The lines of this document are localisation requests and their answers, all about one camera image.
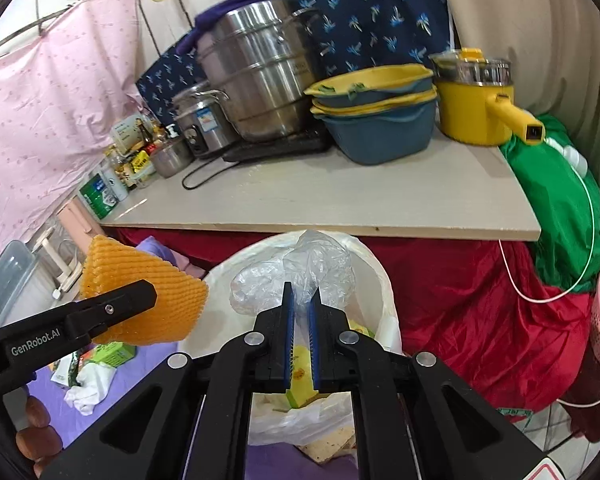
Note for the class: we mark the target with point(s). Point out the pink cloth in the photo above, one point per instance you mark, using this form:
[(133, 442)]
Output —
[(187, 265)]

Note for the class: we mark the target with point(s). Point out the brown cardboard piece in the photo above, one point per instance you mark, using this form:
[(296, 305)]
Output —
[(330, 445)]

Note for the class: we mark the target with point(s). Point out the dark sauce bottle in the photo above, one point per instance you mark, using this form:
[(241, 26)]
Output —
[(147, 132)]

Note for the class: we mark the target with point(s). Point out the dark purple cloth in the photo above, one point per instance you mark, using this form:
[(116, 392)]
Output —
[(215, 15)]

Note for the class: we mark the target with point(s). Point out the white plug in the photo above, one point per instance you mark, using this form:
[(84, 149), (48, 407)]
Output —
[(56, 293)]

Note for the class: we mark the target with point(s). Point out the clear plastic bag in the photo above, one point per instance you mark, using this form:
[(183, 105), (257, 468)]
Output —
[(300, 260)]

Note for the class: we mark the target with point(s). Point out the yellow green box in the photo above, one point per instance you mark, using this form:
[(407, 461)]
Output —
[(302, 396)]

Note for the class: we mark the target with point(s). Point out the crumpled snack wrapper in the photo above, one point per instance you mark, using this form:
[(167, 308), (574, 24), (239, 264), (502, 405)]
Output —
[(65, 370)]

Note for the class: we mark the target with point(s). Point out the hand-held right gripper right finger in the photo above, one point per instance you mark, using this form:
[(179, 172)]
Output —
[(314, 340)]

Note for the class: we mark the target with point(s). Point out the beige curtain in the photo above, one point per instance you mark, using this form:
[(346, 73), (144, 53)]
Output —
[(530, 35)]

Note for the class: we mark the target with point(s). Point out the steel rice cooker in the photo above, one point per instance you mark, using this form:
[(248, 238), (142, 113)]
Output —
[(205, 125)]

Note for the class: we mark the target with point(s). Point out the green canister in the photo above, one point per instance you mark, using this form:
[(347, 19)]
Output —
[(97, 197)]

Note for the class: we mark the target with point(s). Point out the red cloth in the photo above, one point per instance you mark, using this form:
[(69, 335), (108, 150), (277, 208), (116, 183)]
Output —
[(455, 300)]

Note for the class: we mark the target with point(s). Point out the small steel bowl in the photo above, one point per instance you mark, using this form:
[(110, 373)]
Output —
[(172, 162)]

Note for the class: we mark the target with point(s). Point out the green vegetable leaves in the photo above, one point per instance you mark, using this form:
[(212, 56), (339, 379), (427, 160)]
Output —
[(352, 91)]

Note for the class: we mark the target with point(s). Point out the glass lid with yellow knob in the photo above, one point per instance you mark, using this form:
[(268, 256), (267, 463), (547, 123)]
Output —
[(470, 62)]

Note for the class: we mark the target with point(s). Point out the yellow label jar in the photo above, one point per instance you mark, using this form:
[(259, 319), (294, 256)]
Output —
[(142, 167)]

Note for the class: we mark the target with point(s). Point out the navy floral cloth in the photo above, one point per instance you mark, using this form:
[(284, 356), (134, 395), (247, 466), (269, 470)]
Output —
[(370, 10)]

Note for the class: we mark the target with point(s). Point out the green cloth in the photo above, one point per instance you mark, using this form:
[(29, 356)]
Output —
[(545, 195)]

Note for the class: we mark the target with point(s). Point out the pink dotted curtain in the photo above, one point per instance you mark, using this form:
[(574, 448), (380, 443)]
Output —
[(40, 110)]

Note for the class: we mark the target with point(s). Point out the white plastic bottle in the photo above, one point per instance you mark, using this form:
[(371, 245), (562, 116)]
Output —
[(572, 155)]

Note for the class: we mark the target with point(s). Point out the pink kettle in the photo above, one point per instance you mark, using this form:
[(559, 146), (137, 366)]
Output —
[(80, 220)]

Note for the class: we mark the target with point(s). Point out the white crumpled tissue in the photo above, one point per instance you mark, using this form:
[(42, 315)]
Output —
[(90, 385)]

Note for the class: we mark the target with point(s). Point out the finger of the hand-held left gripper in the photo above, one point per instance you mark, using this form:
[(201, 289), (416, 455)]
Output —
[(115, 307)]

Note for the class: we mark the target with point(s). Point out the orange foam fruit net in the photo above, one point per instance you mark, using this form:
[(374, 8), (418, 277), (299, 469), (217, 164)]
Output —
[(145, 265)]

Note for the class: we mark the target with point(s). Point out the trash bin with white liner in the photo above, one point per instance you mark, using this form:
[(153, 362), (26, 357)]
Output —
[(375, 300)]

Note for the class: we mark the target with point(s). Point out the dark maroon cloth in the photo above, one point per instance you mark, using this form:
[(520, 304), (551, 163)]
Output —
[(590, 410)]

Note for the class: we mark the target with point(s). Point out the black induction cooktop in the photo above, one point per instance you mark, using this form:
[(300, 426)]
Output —
[(280, 147)]

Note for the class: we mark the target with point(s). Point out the white stand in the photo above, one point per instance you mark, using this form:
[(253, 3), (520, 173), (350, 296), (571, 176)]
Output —
[(67, 270)]

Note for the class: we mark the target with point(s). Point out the clear plastic storage box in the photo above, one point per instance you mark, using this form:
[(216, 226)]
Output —
[(10, 270)]

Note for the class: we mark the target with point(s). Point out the purple sheet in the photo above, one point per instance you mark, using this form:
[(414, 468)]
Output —
[(130, 382)]

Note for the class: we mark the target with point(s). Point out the white canister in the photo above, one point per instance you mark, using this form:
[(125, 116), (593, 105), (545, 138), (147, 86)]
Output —
[(116, 182)]

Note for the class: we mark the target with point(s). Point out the large steel steamer pot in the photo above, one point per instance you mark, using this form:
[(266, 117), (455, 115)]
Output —
[(260, 85)]

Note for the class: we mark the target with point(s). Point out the blue and yellow basin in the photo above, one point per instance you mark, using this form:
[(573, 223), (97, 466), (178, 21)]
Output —
[(420, 99), (380, 76), (380, 135)]

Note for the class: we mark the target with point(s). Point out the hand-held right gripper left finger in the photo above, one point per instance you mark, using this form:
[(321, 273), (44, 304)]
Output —
[(288, 330)]

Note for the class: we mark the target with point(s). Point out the person's left hand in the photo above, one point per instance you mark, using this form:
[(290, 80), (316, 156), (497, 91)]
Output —
[(40, 440)]

